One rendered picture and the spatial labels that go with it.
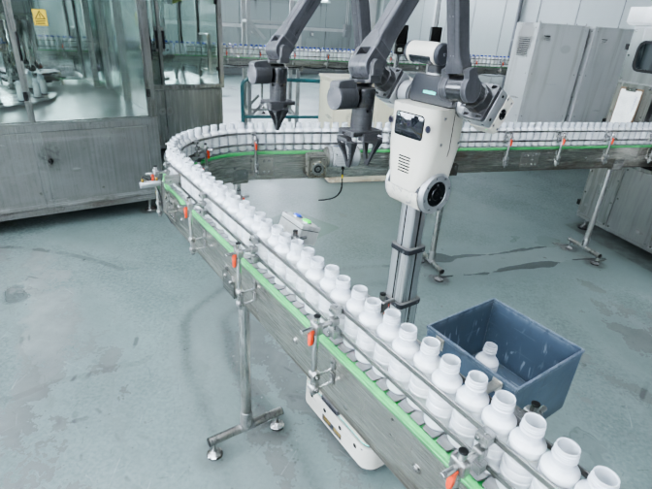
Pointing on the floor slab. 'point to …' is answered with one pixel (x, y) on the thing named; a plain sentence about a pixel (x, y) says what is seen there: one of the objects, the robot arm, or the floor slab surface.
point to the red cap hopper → (245, 68)
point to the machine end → (631, 187)
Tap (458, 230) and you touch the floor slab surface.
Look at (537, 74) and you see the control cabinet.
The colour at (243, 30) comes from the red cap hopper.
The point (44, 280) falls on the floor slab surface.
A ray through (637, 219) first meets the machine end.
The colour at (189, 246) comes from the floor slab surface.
